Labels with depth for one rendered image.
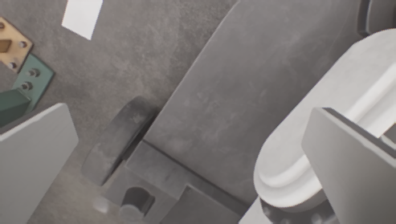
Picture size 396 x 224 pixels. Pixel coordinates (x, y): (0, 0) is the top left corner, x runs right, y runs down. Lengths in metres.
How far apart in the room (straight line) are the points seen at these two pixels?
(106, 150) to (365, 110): 0.34
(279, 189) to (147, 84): 0.39
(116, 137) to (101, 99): 0.22
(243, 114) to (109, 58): 0.35
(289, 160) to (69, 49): 0.53
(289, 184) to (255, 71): 0.17
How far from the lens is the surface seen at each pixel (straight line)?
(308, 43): 0.33
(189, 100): 0.33
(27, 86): 0.67
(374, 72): 0.22
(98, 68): 0.56
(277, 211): 0.25
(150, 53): 0.50
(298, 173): 0.20
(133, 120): 0.38
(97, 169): 0.40
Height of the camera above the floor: 0.48
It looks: 70 degrees down
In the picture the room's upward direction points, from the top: 164 degrees counter-clockwise
